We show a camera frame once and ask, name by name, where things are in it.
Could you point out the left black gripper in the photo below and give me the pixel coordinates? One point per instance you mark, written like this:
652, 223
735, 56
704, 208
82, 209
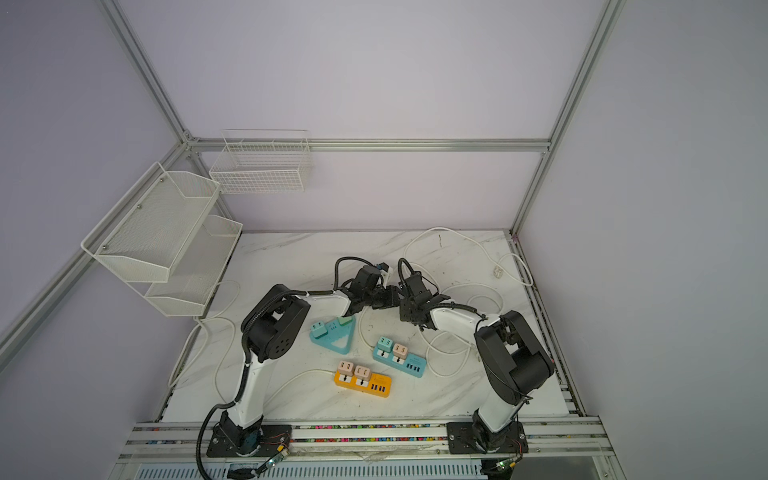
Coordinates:
393, 298

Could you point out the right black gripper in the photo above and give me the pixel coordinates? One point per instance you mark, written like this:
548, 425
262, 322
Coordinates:
404, 315

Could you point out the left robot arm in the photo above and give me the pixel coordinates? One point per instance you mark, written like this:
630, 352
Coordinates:
272, 327

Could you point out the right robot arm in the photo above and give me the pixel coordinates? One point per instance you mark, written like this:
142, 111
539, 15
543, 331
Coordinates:
513, 359

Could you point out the pink plug on blue strip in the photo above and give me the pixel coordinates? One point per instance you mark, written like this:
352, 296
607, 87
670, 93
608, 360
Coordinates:
400, 351

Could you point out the green plug triangular left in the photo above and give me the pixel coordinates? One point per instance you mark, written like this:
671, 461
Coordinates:
318, 329

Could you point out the pink plug orange left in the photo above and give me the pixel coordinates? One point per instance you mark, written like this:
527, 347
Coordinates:
346, 368

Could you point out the pink plug orange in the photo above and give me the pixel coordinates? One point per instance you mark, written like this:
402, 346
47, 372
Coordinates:
346, 368
362, 373

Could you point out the pink plug orange right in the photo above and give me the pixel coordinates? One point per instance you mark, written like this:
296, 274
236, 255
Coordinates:
362, 373

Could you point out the teal triangular power strip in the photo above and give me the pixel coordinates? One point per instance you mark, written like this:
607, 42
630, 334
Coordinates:
339, 337

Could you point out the blue power strip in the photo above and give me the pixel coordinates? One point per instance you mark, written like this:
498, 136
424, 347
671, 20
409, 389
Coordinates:
413, 365

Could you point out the orange power strip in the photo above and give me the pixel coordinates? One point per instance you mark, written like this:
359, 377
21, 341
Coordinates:
377, 385

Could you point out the white two-tier mesh shelf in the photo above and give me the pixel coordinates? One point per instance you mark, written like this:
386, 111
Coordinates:
165, 241

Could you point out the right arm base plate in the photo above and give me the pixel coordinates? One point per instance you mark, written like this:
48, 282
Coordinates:
474, 438

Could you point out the white wire basket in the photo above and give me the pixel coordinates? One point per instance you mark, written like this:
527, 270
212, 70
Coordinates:
260, 161

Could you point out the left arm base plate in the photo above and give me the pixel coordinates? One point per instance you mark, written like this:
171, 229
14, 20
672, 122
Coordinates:
263, 443

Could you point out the aluminium frame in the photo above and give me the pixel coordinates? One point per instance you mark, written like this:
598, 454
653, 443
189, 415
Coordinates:
36, 313

